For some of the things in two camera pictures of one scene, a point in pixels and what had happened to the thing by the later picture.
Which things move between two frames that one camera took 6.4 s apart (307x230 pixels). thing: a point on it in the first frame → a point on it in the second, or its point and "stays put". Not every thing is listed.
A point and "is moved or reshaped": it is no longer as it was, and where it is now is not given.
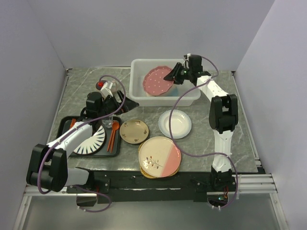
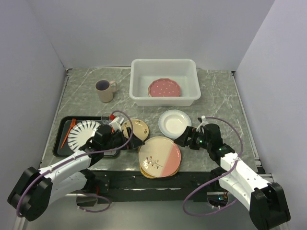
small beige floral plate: [134, 132] stays put
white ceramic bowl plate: [180, 123] stays put
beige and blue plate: [173, 92] → [148, 91]
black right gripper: [171, 75] → [190, 132]
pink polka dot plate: [154, 83] is moved or reshaped
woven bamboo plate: [153, 177] stays put
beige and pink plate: [159, 157] stays put
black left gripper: [129, 105] → [135, 142]
